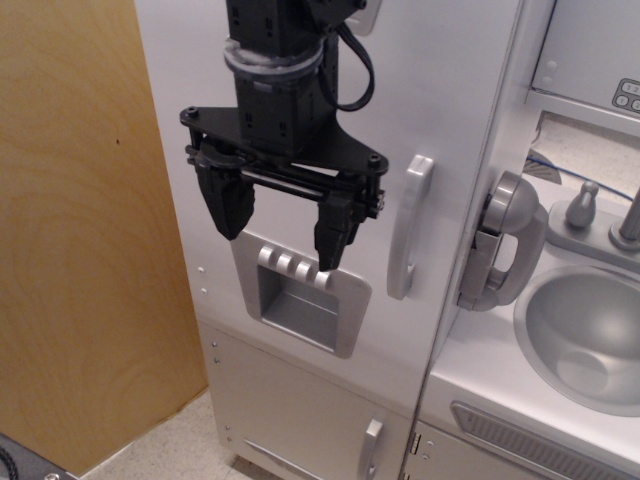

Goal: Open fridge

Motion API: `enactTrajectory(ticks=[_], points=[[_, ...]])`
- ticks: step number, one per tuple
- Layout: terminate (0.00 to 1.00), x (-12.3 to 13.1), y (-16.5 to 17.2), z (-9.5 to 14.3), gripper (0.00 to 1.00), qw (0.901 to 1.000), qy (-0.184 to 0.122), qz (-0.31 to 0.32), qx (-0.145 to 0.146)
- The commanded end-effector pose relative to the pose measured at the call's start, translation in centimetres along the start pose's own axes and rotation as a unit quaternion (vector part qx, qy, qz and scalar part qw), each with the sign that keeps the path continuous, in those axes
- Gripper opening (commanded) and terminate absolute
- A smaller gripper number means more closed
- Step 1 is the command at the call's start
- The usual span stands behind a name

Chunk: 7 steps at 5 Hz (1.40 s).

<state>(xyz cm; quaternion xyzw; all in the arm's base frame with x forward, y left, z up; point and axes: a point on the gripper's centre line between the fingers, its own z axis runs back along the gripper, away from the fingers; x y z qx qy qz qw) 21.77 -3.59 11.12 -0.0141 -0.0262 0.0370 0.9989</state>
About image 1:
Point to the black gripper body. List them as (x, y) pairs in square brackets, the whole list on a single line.
[(287, 133)]

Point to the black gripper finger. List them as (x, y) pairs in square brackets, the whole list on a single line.
[(335, 229), (228, 196)]

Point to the white fridge door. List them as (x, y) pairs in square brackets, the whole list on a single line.
[(440, 73), (290, 422)]

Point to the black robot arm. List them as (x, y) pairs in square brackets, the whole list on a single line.
[(268, 39)]

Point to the grey fridge top panel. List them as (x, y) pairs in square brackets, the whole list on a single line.
[(362, 22)]

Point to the grey ice dispenser panel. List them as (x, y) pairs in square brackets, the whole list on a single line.
[(286, 290)]

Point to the plywood board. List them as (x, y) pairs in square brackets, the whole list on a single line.
[(98, 335)]

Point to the grey toy faucet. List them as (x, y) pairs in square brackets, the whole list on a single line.
[(579, 226)]

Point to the grey toy sink basin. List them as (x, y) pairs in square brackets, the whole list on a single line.
[(578, 327)]

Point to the grey upper fridge door handle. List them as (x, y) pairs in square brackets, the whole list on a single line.
[(416, 187)]

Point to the grey fridge door handle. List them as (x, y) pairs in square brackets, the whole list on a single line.
[(367, 466), (416, 187)]

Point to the grey lower fridge door handle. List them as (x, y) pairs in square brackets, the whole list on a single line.
[(367, 466)]

